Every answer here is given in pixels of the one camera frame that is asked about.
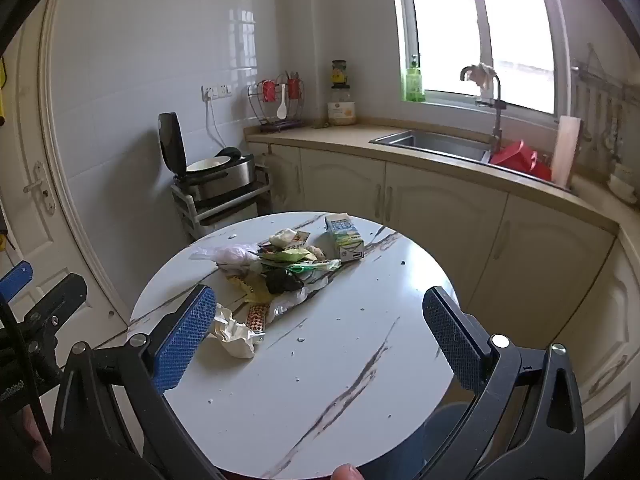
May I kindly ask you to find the red checkered wrapper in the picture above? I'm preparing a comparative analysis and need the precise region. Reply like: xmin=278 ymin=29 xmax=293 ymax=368
xmin=246 ymin=303 xmax=267 ymax=337

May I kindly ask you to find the white storage cart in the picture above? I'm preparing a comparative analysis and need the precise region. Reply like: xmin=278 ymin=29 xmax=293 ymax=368
xmin=170 ymin=162 xmax=274 ymax=242

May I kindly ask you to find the window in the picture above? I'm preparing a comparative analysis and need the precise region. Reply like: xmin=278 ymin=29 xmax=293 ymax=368
xmin=390 ymin=0 xmax=572 ymax=119

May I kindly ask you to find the white door handle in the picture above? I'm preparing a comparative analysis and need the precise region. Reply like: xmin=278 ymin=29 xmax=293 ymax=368
xmin=22 ymin=161 xmax=56 ymax=217

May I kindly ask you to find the clear plastic bag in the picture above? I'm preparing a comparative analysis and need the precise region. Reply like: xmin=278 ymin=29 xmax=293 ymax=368
xmin=267 ymin=282 xmax=331 ymax=324

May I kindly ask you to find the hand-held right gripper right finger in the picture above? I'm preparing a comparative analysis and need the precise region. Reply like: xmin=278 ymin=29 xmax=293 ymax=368
xmin=422 ymin=286 xmax=586 ymax=480

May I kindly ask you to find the white door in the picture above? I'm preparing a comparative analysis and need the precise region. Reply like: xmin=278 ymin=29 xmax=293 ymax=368
xmin=0 ymin=10 xmax=128 ymax=346

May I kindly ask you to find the green dish soap bottle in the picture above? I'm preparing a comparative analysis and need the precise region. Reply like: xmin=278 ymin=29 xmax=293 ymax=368
xmin=402 ymin=53 xmax=426 ymax=104

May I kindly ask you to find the white paper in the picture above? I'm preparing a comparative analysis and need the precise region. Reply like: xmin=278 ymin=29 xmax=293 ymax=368
xmin=209 ymin=304 xmax=266 ymax=359

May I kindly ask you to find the yellow wrapper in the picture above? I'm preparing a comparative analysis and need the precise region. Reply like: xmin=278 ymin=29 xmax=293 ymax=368
xmin=227 ymin=275 xmax=271 ymax=306

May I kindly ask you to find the pale cloth on faucet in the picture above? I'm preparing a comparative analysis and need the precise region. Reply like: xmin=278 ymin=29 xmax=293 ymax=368
xmin=467 ymin=62 xmax=497 ymax=102

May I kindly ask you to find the steel sink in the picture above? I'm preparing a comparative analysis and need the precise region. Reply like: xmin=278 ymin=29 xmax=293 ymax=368
xmin=369 ymin=129 xmax=497 ymax=164

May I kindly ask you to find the wall utensil rail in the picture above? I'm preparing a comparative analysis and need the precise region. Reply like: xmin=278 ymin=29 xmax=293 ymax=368
xmin=570 ymin=44 xmax=632 ymax=162

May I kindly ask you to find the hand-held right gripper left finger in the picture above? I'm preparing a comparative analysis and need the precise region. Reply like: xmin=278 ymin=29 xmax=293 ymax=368
xmin=50 ymin=284 xmax=226 ymax=480

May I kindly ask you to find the stack of white bowls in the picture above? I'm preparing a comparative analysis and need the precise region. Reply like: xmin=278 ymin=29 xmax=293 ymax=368
xmin=607 ymin=162 xmax=640 ymax=204

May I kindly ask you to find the green white milk carton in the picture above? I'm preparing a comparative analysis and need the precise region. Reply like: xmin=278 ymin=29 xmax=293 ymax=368
xmin=325 ymin=213 xmax=364 ymax=263

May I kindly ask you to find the clear plastic jar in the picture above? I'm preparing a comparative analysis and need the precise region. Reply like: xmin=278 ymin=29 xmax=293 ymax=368
xmin=327 ymin=87 xmax=358 ymax=126

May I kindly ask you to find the pale cutting board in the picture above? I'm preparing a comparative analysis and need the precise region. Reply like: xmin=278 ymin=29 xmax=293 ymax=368
xmin=551 ymin=115 xmax=584 ymax=189

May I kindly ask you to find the metal faucet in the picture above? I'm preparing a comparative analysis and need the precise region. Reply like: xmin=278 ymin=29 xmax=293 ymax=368
xmin=460 ymin=64 xmax=507 ymax=150

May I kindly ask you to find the red plastic basin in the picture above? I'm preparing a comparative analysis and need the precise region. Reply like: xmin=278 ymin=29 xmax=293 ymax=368
xmin=488 ymin=140 xmax=554 ymax=182

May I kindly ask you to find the person's left hand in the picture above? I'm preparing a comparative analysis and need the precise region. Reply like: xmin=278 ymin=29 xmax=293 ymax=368
xmin=22 ymin=405 xmax=51 ymax=476

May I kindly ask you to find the black bag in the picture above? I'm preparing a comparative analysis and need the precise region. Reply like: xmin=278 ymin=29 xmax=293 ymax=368
xmin=264 ymin=266 xmax=305 ymax=295

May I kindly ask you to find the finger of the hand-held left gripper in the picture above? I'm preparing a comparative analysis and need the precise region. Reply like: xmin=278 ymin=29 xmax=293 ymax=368
xmin=0 ymin=261 xmax=34 ymax=302
xmin=17 ymin=274 xmax=88 ymax=386

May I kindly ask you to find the black silver rice cooker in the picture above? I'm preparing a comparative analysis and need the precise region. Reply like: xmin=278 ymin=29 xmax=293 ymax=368
xmin=157 ymin=111 xmax=256 ymax=202

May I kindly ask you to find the beige countertop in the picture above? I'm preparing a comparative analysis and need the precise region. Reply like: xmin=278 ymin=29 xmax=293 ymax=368
xmin=245 ymin=122 xmax=640 ymax=243

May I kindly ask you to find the pink plastic bag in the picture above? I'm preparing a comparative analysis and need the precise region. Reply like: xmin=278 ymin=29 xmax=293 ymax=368
xmin=189 ymin=243 xmax=261 ymax=267

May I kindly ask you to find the green wrapper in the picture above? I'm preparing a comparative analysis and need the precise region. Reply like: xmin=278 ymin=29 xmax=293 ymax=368
xmin=259 ymin=248 xmax=342 ymax=275

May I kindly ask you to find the cream kitchen cabinet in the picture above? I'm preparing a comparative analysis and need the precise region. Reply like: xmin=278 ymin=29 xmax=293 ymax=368
xmin=247 ymin=141 xmax=640 ymax=461

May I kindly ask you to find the white power cable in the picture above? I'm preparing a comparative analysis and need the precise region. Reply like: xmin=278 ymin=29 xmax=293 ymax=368
xmin=206 ymin=99 xmax=227 ymax=147

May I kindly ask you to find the wire utensil rack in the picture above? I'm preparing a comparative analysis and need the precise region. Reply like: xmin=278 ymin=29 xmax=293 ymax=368
xmin=247 ymin=72 xmax=307 ymax=134

